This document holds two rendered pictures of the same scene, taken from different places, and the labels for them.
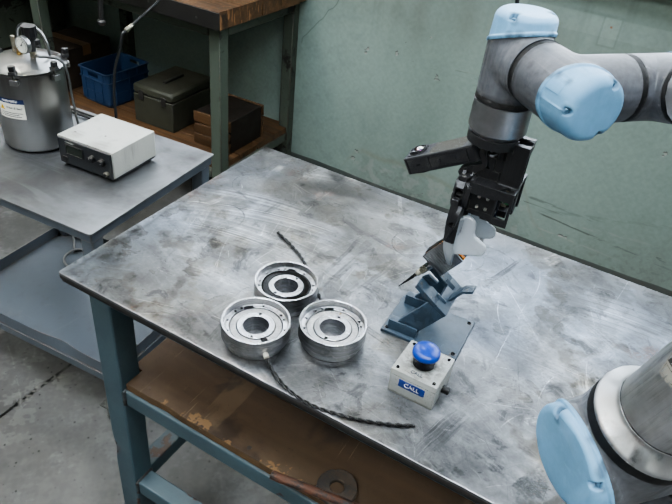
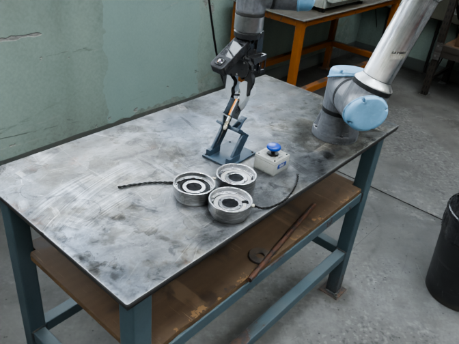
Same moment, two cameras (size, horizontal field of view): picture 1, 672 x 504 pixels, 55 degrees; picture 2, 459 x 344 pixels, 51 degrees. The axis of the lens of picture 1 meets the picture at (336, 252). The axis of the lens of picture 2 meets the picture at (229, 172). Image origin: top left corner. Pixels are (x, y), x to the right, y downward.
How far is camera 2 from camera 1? 1.17 m
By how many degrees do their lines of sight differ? 63
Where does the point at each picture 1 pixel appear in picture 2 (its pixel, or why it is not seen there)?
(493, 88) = (260, 8)
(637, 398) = (384, 73)
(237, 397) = (182, 289)
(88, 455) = not seen: outside the picture
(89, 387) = not seen: outside the picture
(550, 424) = (360, 108)
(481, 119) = (256, 25)
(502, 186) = (258, 54)
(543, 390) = (276, 137)
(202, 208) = (63, 218)
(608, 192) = (24, 99)
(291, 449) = (230, 270)
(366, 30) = not seen: outside the picture
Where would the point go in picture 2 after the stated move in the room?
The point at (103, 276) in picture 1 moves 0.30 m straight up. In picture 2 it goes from (143, 277) to (142, 146)
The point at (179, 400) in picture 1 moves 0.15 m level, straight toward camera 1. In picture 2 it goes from (176, 321) to (236, 322)
